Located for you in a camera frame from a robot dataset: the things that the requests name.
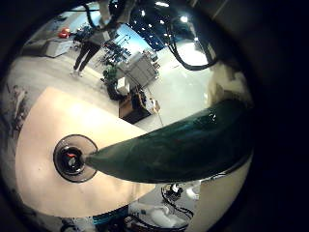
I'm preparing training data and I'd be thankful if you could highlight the white box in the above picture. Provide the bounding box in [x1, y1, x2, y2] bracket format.
[44, 38, 74, 59]

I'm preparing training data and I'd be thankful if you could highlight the person in dark clothes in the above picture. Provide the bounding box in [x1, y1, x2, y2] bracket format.
[70, 27, 112, 78]

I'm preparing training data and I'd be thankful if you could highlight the dark green curved object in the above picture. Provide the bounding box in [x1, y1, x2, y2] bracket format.
[84, 98, 255, 185]

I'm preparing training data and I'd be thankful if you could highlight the clear glass vase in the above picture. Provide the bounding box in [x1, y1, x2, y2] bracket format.
[52, 133, 99, 184]

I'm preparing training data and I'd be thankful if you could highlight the red object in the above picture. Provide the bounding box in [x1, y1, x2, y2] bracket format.
[57, 27, 71, 40]

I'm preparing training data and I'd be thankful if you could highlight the white metal cabinet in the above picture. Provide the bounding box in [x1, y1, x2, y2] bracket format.
[117, 49, 161, 90]

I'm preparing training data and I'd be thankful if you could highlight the teal aluminium frame bar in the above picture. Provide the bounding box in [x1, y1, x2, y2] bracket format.
[92, 206, 129, 226]

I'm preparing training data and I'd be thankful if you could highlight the green potted plant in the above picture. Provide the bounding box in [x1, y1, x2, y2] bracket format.
[99, 62, 125, 101]

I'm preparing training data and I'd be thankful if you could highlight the black cable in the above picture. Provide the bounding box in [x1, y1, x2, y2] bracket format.
[163, 13, 220, 72]
[160, 183, 195, 220]

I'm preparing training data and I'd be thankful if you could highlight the dark wooden crate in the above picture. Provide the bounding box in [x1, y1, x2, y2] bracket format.
[118, 86, 161, 125]

